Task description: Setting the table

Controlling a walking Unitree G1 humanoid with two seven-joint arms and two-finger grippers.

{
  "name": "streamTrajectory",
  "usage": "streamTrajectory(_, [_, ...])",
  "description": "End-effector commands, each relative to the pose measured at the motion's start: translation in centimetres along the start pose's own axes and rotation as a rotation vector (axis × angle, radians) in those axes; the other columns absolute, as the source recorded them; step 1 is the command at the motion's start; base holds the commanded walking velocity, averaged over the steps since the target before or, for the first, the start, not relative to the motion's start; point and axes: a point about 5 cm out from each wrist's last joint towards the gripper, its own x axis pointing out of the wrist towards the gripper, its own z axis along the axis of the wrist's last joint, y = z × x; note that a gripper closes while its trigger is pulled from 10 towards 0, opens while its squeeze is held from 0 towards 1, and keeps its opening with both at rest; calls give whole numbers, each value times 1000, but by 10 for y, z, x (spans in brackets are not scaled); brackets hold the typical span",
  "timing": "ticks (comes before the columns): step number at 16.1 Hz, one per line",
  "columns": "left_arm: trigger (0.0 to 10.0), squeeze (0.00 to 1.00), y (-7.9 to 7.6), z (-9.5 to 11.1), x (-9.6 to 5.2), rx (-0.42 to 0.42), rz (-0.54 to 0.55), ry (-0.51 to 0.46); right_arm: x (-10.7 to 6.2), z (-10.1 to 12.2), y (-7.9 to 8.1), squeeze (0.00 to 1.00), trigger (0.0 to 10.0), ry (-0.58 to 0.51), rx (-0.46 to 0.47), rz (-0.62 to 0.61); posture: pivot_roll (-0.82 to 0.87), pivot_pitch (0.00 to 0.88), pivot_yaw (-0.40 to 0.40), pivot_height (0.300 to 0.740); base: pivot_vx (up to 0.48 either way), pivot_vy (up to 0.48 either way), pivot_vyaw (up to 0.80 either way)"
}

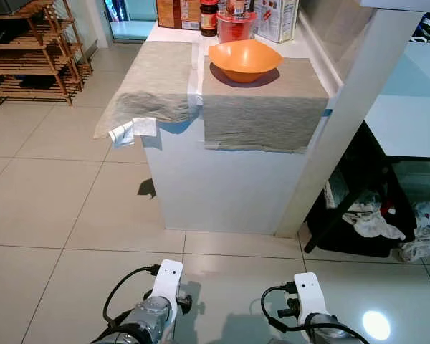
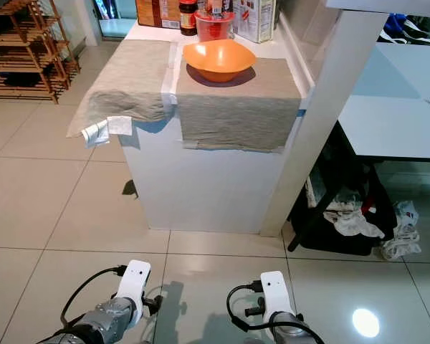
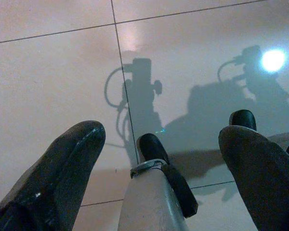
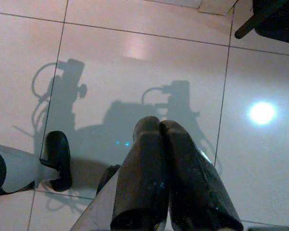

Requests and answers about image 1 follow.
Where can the orange plastic bowl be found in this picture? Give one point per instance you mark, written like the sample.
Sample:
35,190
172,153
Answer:
244,61

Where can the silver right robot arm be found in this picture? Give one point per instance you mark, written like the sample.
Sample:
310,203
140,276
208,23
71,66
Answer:
328,331

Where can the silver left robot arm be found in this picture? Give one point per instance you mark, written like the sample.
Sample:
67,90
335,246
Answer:
147,320

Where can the black fabric bag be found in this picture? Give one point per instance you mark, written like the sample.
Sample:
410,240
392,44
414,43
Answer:
358,248

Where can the white crumpled cloth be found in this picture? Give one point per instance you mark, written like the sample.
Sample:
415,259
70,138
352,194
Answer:
376,226

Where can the white counter cabinet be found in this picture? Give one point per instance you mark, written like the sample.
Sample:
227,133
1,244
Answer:
215,186

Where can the white plastic bag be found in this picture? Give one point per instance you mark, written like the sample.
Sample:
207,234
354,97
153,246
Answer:
419,247

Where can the white cloth label tag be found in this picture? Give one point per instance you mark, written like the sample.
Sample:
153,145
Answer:
140,127

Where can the grey cloth placemat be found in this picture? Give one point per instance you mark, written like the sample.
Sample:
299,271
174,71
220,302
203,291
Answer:
265,111
150,79

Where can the red plastic cup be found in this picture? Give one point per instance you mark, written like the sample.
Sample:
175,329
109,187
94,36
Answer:
236,30

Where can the glass balcony door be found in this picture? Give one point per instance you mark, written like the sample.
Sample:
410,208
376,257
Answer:
132,29

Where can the dark jar with red lid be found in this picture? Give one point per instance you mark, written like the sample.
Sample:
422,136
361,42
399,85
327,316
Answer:
208,21

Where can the white carton box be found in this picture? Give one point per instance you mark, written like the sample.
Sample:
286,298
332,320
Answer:
278,21

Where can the brown cardboard box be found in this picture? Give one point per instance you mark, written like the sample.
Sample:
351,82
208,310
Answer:
178,14

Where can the wooden shelf rack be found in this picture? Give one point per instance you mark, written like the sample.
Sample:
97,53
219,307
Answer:
29,46

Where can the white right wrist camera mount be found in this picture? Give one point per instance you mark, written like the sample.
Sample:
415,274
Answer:
309,294

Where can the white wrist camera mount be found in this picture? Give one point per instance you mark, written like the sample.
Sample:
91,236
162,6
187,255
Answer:
166,279
309,294

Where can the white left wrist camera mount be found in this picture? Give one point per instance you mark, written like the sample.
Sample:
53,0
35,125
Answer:
166,279

